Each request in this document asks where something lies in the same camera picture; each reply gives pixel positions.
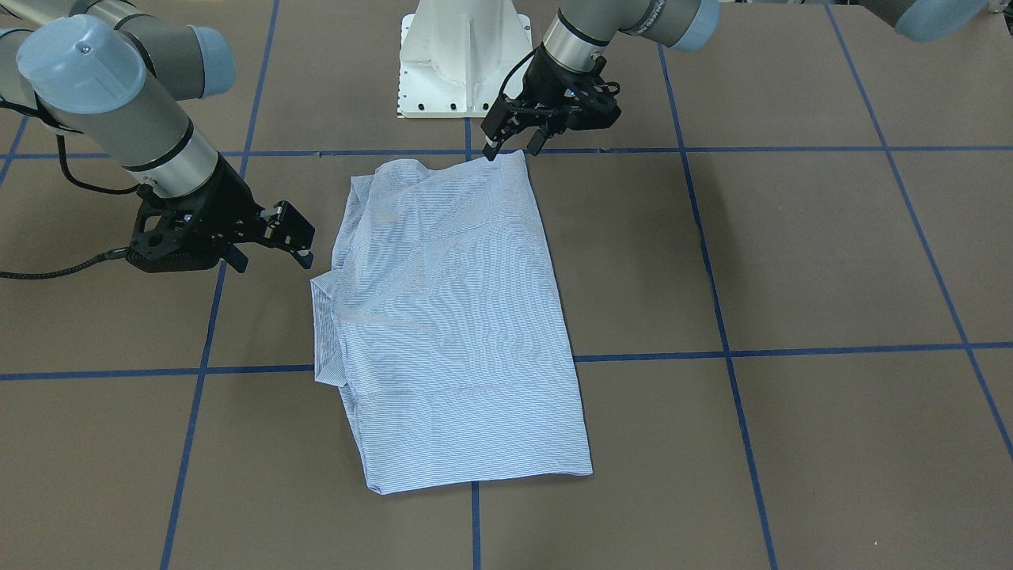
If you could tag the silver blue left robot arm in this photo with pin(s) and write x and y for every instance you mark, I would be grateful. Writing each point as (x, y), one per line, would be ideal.
(581, 29)

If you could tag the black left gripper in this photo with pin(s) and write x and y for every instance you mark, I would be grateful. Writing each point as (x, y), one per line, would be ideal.
(544, 77)

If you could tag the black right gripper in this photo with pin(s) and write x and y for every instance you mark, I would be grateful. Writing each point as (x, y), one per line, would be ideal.
(227, 200)

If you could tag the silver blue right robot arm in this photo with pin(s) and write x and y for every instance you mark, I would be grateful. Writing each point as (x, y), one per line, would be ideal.
(117, 75)

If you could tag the light blue striped shirt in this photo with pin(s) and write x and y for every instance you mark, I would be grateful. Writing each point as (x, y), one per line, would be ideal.
(440, 323)

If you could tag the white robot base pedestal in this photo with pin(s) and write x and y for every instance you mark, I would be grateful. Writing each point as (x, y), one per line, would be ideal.
(454, 56)

